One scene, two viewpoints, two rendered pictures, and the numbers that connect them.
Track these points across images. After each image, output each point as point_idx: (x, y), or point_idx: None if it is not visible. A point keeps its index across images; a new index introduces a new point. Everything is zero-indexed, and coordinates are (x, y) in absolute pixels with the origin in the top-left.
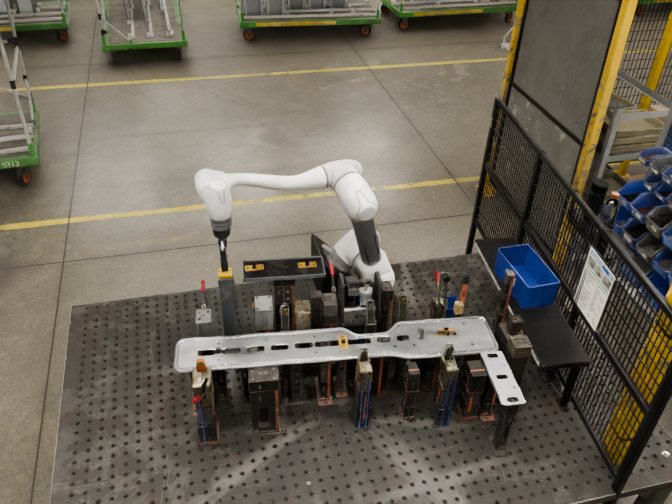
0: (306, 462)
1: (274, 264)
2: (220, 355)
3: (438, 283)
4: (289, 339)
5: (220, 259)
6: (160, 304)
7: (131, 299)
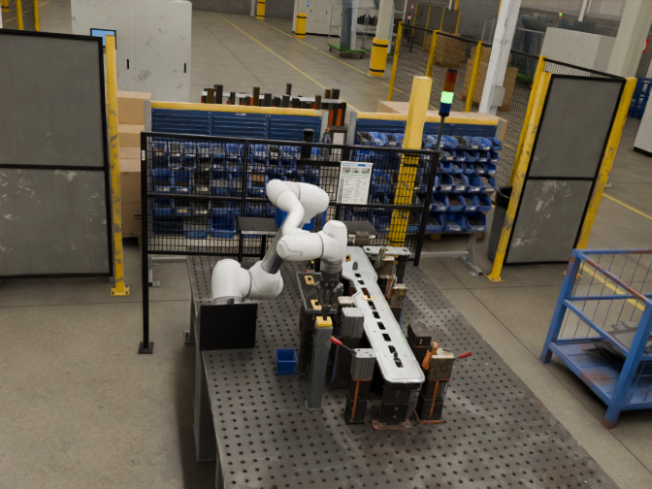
0: None
1: (309, 295)
2: (400, 354)
3: None
4: (371, 320)
5: (330, 306)
6: (243, 468)
7: None
